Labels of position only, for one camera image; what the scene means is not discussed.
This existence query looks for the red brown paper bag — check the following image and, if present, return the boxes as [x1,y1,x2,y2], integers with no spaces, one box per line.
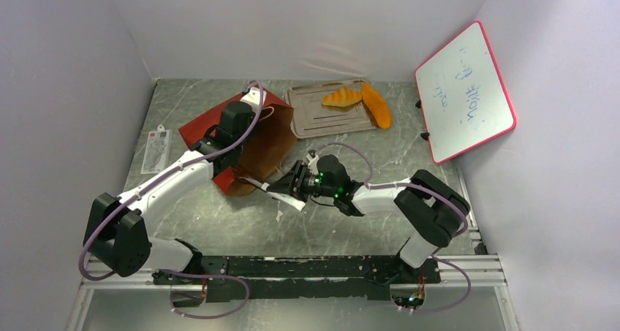
[179,91,297,197]

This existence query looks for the metal tongs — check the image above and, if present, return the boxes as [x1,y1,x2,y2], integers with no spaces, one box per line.
[235,176,306,212]

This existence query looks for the metal baking tray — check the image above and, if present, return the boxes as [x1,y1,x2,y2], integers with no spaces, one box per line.
[284,78,377,139]

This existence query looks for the yellow fake bread slice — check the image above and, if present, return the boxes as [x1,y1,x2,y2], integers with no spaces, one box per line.
[322,88,363,108]

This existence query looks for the orange fake bread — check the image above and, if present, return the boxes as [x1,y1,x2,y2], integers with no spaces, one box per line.
[360,83,392,129]

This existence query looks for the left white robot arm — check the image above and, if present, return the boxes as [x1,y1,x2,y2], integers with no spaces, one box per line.
[78,97,263,284]

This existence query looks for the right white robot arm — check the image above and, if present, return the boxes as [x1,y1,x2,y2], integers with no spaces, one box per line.
[260,155,471,283]

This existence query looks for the clear plastic package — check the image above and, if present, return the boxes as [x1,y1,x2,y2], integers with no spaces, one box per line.
[140,124,172,175]

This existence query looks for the red framed whiteboard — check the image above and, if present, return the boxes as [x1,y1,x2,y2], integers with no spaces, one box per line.
[414,20,517,164]

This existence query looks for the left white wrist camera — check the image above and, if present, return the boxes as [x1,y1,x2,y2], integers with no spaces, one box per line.
[241,87,266,112]

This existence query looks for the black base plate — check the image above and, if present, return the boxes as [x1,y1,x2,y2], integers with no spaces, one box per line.
[152,255,441,303]

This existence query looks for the aluminium rail frame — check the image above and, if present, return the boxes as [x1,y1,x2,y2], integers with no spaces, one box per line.
[67,254,518,330]

